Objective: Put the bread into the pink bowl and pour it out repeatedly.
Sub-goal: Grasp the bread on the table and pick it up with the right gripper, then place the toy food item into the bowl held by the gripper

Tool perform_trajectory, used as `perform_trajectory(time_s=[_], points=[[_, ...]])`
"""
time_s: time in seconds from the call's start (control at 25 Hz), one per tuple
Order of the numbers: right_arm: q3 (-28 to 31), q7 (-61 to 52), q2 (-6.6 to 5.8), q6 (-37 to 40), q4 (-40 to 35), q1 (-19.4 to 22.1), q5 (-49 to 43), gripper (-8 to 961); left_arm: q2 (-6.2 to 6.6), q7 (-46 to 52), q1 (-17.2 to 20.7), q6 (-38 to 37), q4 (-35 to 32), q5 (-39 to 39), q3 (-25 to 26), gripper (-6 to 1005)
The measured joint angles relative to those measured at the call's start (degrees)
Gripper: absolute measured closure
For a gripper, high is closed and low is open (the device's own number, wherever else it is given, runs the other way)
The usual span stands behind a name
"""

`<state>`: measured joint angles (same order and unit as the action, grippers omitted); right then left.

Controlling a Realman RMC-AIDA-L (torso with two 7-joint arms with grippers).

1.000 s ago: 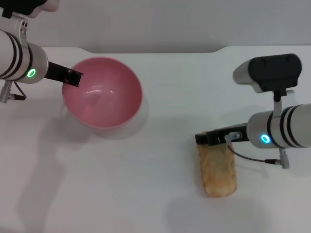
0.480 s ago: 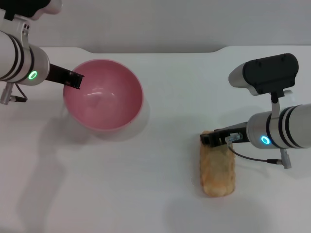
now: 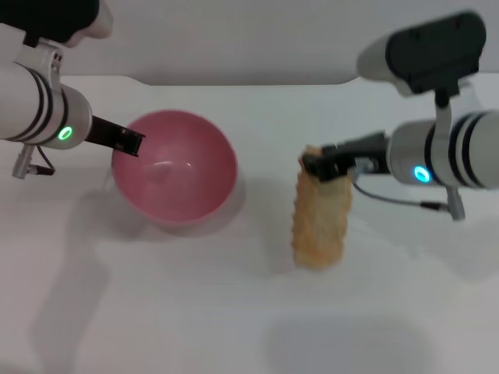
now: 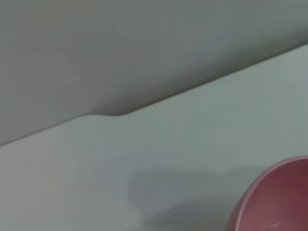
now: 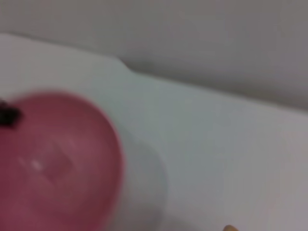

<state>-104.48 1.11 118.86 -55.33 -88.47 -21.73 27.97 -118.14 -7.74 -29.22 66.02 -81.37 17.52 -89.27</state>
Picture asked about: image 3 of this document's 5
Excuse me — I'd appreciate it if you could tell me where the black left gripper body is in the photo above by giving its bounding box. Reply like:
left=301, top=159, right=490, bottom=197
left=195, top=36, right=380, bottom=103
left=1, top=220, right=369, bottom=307
left=86, top=115, right=126, bottom=151

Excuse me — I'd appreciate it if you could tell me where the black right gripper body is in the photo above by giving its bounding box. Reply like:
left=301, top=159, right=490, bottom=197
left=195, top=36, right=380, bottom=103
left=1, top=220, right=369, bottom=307
left=335, top=131, right=391, bottom=175

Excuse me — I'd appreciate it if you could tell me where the ridged golden bread loaf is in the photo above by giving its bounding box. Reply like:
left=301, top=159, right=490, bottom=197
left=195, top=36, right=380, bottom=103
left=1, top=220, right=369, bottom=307
left=291, top=144, right=354, bottom=270

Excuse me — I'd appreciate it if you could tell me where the pink bowl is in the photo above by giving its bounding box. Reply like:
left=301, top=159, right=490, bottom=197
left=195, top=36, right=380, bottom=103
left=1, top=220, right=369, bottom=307
left=111, top=109, right=239, bottom=228

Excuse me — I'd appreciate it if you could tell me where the silver right camera mount bracket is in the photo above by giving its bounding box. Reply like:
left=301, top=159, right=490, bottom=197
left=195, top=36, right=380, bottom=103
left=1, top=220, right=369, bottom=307
left=433, top=76, right=489, bottom=132

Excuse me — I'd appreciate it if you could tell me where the silver camera mount bracket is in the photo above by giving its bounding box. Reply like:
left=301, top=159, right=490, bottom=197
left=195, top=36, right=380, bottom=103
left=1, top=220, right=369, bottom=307
left=433, top=76, right=489, bottom=132
left=17, top=37, right=65, bottom=90

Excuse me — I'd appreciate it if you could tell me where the left arm cable with plug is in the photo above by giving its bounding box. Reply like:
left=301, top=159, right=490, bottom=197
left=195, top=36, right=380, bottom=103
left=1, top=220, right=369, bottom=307
left=11, top=144, right=56, bottom=179

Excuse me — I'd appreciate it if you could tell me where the silver left camera mount bracket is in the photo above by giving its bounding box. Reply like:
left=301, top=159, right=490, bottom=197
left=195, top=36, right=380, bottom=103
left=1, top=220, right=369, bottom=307
left=17, top=37, right=65, bottom=90

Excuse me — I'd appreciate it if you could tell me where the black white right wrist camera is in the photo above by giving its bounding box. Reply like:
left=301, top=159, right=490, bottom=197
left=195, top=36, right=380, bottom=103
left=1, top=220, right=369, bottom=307
left=356, top=12, right=488, bottom=97

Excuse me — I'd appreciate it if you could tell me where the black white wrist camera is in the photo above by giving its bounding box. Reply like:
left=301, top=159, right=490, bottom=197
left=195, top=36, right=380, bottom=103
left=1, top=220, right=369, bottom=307
left=0, top=0, right=114, bottom=50
left=356, top=12, right=488, bottom=97

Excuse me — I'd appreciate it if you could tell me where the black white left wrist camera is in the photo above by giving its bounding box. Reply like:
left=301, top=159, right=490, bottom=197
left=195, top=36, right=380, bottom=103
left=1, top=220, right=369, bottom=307
left=0, top=0, right=114, bottom=50

